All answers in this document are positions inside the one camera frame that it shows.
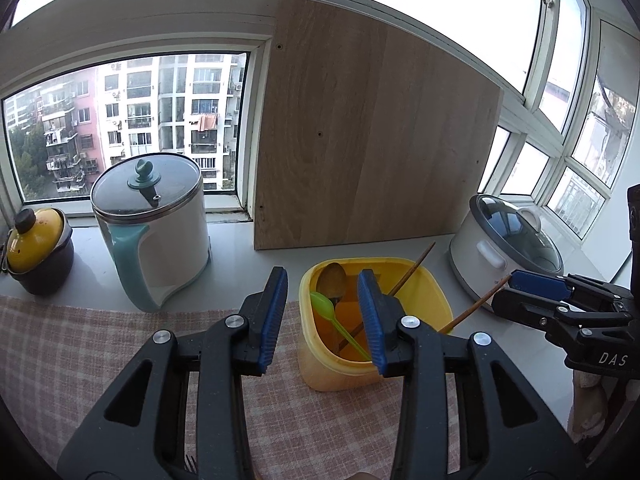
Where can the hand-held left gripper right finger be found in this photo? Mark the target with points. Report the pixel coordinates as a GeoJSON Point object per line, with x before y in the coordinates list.
{"type": "Point", "coordinates": [370, 320]}

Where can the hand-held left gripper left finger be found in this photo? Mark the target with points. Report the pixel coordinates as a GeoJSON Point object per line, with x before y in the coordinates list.
{"type": "Point", "coordinates": [272, 320]}

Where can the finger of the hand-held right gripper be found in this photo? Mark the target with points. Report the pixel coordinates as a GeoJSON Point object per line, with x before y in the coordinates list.
{"type": "Point", "coordinates": [537, 283]}
{"type": "Point", "coordinates": [525, 310]}

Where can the red-tipped wooden chopstick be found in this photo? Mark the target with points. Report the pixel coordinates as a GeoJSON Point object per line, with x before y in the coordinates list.
{"type": "Point", "coordinates": [480, 300]}
{"type": "Point", "coordinates": [415, 265]}

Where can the green plastic spoon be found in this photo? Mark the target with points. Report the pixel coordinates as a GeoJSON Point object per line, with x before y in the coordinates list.
{"type": "Point", "coordinates": [322, 304]}

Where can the metal spoon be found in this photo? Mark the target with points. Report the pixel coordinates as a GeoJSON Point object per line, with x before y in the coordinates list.
{"type": "Point", "coordinates": [331, 280]}

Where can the yellow plastic container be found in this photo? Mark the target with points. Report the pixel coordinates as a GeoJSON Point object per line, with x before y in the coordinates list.
{"type": "Point", "coordinates": [325, 370]}

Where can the metal fork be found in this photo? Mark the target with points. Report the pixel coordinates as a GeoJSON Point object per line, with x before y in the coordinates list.
{"type": "Point", "coordinates": [190, 474]}

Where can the person's right hand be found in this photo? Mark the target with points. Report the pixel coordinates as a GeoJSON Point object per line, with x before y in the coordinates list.
{"type": "Point", "coordinates": [590, 402]}

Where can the white floral slow cooker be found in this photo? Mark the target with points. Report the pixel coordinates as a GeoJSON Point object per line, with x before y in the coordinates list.
{"type": "Point", "coordinates": [475, 270]}

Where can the white teal electric pot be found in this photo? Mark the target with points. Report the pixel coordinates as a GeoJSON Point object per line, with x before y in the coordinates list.
{"type": "Point", "coordinates": [175, 250]}

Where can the light oak board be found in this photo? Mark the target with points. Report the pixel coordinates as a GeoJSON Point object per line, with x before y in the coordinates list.
{"type": "Point", "coordinates": [375, 135]}

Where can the pink checked tablecloth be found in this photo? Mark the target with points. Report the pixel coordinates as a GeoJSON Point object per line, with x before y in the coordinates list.
{"type": "Point", "coordinates": [75, 360]}

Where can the black clay pot yellow lid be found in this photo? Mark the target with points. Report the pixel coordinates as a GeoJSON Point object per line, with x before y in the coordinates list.
{"type": "Point", "coordinates": [37, 240]}

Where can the white window frame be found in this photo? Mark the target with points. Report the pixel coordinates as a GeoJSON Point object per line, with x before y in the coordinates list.
{"type": "Point", "coordinates": [150, 25]}

